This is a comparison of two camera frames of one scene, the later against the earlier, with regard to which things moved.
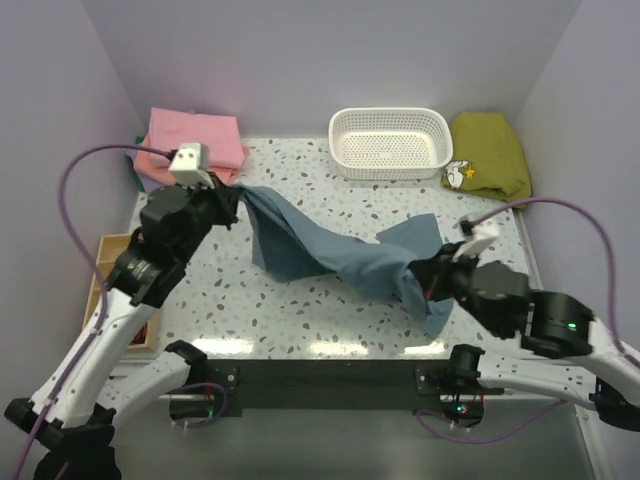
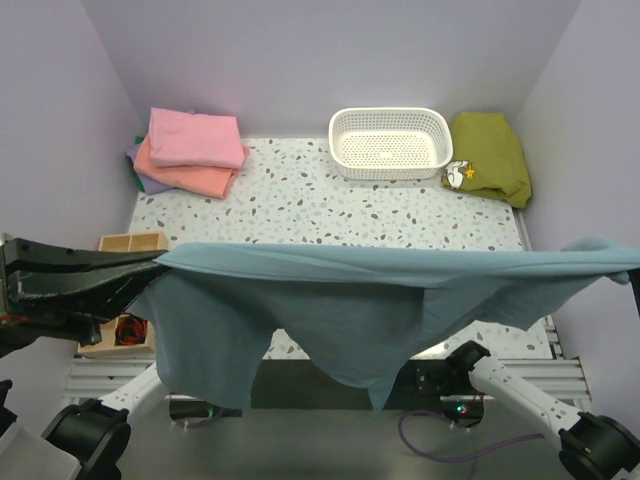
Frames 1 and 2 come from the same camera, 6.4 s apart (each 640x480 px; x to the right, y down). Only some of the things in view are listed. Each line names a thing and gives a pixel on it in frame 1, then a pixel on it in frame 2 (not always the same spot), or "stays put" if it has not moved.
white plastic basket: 390,144 stays put
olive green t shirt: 485,157 stays put
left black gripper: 226,197 to 76,287
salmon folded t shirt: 145,163 stays put
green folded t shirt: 139,139 stays put
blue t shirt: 285,246 to 369,315
